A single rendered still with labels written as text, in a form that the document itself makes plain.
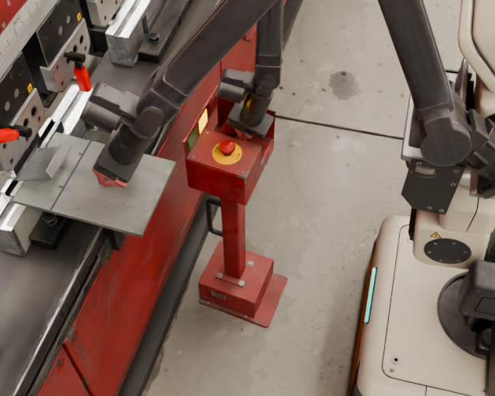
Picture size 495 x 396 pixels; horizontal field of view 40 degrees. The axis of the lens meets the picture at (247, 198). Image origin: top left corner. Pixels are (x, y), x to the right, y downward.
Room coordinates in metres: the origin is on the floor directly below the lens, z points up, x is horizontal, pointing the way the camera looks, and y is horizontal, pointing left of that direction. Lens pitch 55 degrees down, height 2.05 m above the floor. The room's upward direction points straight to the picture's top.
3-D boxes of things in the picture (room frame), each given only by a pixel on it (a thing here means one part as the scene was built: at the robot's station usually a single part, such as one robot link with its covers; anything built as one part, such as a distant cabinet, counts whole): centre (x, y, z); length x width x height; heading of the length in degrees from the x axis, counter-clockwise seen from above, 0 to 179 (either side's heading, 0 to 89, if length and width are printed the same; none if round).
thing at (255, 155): (1.08, 0.04, 0.75); 0.20 x 0.16 x 0.18; 158
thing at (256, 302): (1.07, 0.01, 0.06); 0.25 x 0.20 x 0.12; 68
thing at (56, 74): (1.00, 0.38, 1.18); 0.15 x 0.09 x 0.17; 163
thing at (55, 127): (0.85, 0.43, 0.98); 0.20 x 0.03 x 0.03; 163
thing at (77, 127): (0.88, 0.42, 0.92); 0.39 x 0.06 x 0.10; 163
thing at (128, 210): (0.79, 0.29, 1.00); 0.26 x 0.18 x 0.01; 73
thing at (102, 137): (0.85, 0.37, 0.89); 0.30 x 0.05 x 0.03; 163
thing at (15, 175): (0.83, 0.44, 1.05); 0.10 x 0.02 x 0.10; 163
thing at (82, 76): (0.96, 0.33, 1.12); 0.04 x 0.02 x 0.10; 73
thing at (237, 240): (1.08, 0.04, 0.39); 0.05 x 0.05 x 0.54; 68
